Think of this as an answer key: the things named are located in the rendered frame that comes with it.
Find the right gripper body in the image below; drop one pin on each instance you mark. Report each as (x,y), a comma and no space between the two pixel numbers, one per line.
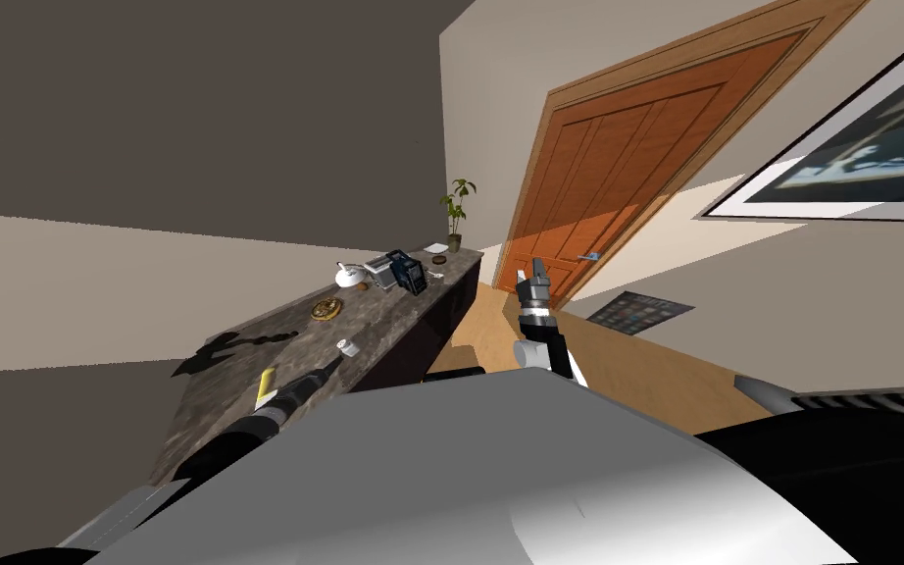
(535,295)

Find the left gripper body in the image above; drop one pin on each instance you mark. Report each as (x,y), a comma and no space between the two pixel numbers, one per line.
(303,386)

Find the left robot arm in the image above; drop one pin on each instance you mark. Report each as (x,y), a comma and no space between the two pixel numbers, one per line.
(224,447)

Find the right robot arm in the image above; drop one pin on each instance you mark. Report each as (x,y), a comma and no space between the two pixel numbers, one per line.
(852,486)

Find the yellow stick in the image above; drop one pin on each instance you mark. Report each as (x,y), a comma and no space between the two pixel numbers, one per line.
(265,388)

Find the marble top table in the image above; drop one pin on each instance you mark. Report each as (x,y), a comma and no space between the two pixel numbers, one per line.
(295,345)

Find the small white cup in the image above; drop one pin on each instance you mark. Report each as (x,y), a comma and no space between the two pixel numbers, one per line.
(348,347)

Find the golden round plate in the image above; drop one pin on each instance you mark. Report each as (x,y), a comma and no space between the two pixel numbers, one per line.
(326,308)

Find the white paper sheet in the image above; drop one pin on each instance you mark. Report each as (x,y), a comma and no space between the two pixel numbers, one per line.
(435,248)

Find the green potted plant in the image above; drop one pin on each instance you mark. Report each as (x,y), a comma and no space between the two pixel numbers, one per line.
(456,212)

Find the dark patterned rug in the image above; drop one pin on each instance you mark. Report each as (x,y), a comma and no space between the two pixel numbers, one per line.
(640,311)

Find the dark blue box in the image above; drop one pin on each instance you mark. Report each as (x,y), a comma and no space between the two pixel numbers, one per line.
(410,273)

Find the white teapot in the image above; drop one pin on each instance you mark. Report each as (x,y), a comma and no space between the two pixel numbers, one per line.
(348,275)

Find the brown wooden door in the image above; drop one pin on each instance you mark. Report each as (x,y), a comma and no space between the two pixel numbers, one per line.
(624,180)

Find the grey white book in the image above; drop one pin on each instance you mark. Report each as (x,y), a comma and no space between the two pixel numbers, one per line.
(380,271)

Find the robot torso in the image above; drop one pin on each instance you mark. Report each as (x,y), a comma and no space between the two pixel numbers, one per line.
(452,471)

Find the black framed wall picture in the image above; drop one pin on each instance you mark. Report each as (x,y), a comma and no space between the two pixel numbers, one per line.
(868,149)

